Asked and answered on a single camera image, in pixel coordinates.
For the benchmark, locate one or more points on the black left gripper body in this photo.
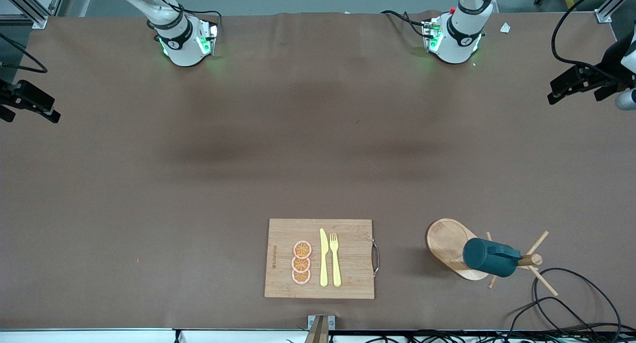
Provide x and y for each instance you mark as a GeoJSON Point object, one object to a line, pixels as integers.
{"type": "Point", "coordinates": [610, 59]}

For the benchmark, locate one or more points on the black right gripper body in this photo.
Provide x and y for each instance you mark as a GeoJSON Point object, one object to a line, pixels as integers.
{"type": "Point", "coordinates": [6, 95]}

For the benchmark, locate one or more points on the teal cup yellow inside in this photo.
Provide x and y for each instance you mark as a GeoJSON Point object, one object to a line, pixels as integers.
{"type": "Point", "coordinates": [484, 257]}

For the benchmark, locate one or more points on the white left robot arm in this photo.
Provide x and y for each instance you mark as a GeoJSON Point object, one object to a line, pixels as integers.
{"type": "Point", "coordinates": [459, 44]}

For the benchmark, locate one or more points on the white paper scrap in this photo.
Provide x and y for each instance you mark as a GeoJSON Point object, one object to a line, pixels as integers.
{"type": "Point", "coordinates": [505, 28]}

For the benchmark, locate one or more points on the brown table cover sheet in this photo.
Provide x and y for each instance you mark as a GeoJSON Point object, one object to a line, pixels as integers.
{"type": "Point", "coordinates": [149, 184]}

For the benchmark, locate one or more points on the wooden mug tree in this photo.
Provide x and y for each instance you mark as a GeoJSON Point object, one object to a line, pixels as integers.
{"type": "Point", "coordinates": [447, 243]}

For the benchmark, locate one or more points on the bamboo cutting board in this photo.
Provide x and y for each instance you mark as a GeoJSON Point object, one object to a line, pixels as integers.
{"type": "Point", "coordinates": [353, 283]}

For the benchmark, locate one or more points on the yellow plastic fork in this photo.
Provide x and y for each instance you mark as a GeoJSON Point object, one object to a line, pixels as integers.
{"type": "Point", "coordinates": [336, 268]}

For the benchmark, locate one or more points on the orange slice toy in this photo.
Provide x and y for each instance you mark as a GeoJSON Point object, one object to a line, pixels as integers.
{"type": "Point", "coordinates": [300, 264]}
{"type": "Point", "coordinates": [302, 249]}
{"type": "Point", "coordinates": [301, 277]}

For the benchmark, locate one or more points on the yellow plastic knife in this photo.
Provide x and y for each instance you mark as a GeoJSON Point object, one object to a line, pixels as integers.
{"type": "Point", "coordinates": [324, 263]}

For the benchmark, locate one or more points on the aluminium frame post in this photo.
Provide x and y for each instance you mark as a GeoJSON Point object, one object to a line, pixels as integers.
{"type": "Point", "coordinates": [603, 16]}
{"type": "Point", "coordinates": [39, 20]}

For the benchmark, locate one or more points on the silver table edge rail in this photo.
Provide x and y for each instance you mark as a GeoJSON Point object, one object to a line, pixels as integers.
{"type": "Point", "coordinates": [99, 335]}

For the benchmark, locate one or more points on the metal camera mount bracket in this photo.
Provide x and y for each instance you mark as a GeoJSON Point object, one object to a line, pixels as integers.
{"type": "Point", "coordinates": [318, 328]}

